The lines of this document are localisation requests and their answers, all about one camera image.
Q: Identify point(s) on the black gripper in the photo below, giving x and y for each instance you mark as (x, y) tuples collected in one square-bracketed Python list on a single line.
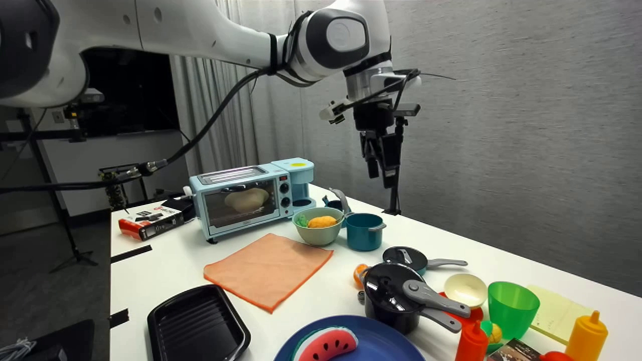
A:
[(382, 134)]

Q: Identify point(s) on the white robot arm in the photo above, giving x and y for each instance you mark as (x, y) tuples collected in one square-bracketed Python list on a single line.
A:
[(44, 44)]

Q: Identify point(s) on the teal cup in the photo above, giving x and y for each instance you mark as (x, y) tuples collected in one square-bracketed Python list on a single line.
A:
[(364, 232)]

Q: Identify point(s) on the orange toy fruit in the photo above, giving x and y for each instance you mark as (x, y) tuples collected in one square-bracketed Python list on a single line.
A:
[(321, 221)]

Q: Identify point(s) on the green bowl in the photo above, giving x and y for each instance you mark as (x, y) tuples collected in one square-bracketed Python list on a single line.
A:
[(318, 237)]

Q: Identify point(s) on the small dark frying pan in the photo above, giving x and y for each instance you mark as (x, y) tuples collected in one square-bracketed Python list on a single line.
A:
[(416, 259)]

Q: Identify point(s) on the orange toy carrot piece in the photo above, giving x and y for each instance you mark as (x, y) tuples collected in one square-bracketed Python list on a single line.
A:
[(360, 274)]

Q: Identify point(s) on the light blue toaster oven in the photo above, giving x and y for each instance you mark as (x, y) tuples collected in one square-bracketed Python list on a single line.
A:
[(245, 197)]

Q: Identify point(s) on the orange cloth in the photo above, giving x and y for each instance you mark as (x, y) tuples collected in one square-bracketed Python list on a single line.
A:
[(268, 271)]

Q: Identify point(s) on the cream small bowl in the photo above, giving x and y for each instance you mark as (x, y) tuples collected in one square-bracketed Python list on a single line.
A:
[(467, 290)]

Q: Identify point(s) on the red small plate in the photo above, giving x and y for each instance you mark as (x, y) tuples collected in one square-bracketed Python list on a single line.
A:
[(477, 314)]

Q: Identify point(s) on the blue plate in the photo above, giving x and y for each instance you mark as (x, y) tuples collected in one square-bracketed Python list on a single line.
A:
[(376, 340)]

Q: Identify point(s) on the watermelon slice toy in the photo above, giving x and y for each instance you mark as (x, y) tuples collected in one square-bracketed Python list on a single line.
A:
[(326, 344)]

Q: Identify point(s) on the green translucent cup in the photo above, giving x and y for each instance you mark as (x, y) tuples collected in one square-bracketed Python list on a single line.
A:
[(513, 307)]

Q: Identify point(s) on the red ketchup bottle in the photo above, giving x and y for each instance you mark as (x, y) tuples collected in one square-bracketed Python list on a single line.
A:
[(472, 344)]

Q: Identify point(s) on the pale yellow cutting board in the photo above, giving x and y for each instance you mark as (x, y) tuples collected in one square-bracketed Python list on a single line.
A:
[(556, 314)]

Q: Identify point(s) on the black and red box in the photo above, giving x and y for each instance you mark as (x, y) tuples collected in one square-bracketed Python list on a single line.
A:
[(160, 219)]

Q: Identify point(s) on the black grill tray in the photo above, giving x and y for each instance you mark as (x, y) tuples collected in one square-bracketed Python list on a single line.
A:
[(197, 325)]

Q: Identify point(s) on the yellow mustard bottle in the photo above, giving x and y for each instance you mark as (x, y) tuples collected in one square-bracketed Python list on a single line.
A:
[(588, 337)]

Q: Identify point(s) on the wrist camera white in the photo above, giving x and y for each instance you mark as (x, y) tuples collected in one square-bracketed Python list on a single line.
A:
[(335, 111)]

